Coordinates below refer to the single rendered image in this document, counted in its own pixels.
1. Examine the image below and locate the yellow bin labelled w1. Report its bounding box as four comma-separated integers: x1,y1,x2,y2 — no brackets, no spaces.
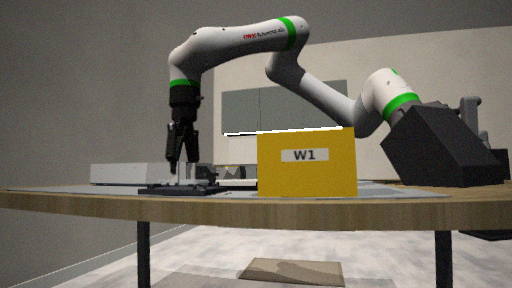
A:
257,127,358,197

